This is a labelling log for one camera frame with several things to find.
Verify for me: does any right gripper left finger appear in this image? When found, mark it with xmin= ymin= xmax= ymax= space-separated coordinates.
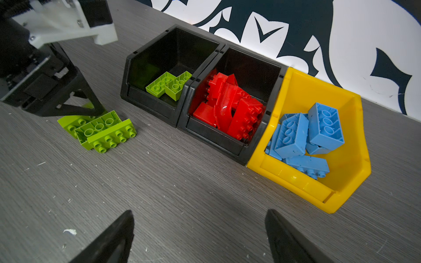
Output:
xmin=70 ymin=210 xmax=134 ymax=263

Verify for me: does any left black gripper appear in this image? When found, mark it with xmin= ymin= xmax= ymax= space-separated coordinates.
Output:
xmin=1 ymin=19 xmax=105 ymax=117

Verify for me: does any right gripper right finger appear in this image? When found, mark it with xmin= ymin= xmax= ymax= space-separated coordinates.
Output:
xmin=265 ymin=209 xmax=333 ymax=263

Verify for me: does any green lego brick cluster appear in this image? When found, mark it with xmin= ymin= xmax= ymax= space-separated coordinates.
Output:
xmin=58 ymin=111 xmax=137 ymax=153

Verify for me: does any blue lego brick large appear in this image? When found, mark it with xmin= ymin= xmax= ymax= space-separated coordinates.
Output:
xmin=274 ymin=113 xmax=309 ymax=159

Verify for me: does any green lego brick front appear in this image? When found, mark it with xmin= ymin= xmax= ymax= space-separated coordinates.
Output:
xmin=145 ymin=72 xmax=176 ymax=98

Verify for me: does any blue lego brick front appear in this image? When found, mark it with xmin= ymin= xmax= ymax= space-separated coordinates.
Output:
xmin=308 ymin=103 xmax=345 ymax=151

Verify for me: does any red lego arch piece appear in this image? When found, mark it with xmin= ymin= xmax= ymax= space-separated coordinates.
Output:
xmin=206 ymin=73 xmax=251 ymax=133

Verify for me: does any blue lego brick top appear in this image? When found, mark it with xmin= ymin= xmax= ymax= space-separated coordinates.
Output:
xmin=282 ymin=155 xmax=330 ymax=180

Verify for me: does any red lego brick front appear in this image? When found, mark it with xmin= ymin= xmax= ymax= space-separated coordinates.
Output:
xmin=227 ymin=98 xmax=264 ymax=140

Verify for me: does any small red lego brick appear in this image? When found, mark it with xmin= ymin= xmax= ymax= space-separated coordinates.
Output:
xmin=193 ymin=102 xmax=217 ymax=128

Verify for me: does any yellow bin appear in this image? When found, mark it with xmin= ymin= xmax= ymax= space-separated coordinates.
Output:
xmin=247 ymin=68 xmax=371 ymax=214

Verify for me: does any left black bin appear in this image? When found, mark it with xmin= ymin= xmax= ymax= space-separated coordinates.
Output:
xmin=120 ymin=25 xmax=225 ymax=127

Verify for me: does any black bin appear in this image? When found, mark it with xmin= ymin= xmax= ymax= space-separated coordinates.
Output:
xmin=120 ymin=25 xmax=225 ymax=127
xmin=177 ymin=45 xmax=287 ymax=164

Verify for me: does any middle black bin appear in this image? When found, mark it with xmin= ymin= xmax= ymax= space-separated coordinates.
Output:
xmin=177 ymin=45 xmax=287 ymax=164

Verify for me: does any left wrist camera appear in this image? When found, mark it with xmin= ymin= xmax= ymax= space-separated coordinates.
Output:
xmin=12 ymin=1 xmax=118 ymax=49

